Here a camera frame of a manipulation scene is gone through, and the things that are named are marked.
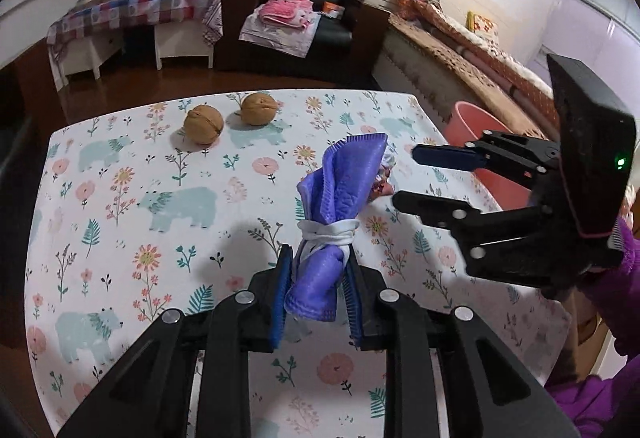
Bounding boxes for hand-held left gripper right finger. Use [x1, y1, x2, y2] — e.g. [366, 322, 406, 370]
[342, 258, 581, 438]

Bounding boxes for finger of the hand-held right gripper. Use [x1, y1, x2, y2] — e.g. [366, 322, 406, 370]
[392, 191, 556, 276]
[412, 131, 561, 191]

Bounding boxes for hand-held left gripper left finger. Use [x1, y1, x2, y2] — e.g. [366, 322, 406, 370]
[57, 243, 296, 438]

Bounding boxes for pink plastic bin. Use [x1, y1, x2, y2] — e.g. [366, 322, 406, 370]
[444, 101, 533, 209]

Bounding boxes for pink wrapper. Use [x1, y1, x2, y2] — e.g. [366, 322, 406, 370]
[369, 153, 398, 204]

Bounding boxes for purple cloth bundle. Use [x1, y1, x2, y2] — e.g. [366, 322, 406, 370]
[285, 133, 390, 323]

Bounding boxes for person's right forearm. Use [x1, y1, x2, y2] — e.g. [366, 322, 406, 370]
[545, 218, 640, 438]

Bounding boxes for brown leaf-pattern bed cover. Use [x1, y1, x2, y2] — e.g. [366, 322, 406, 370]
[387, 13, 561, 139]

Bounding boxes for orange floral quilt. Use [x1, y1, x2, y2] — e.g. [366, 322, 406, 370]
[420, 3, 556, 119]

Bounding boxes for yellow patterned pillow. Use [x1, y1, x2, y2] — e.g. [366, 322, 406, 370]
[467, 11, 501, 44]

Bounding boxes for walnut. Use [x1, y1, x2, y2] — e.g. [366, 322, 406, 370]
[183, 104, 224, 145]
[241, 92, 279, 125]

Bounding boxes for white cloth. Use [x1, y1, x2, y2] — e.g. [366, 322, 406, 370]
[239, 8, 321, 58]

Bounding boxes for pink folded clothes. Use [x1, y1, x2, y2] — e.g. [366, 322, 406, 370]
[257, 0, 315, 30]

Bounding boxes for white bench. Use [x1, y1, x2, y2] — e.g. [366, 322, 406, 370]
[152, 18, 216, 70]
[62, 31, 126, 79]

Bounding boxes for black leather armchair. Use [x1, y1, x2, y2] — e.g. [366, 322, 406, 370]
[0, 113, 38, 349]

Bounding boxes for plaid covered side table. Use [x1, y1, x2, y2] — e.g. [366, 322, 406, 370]
[46, 0, 224, 89]

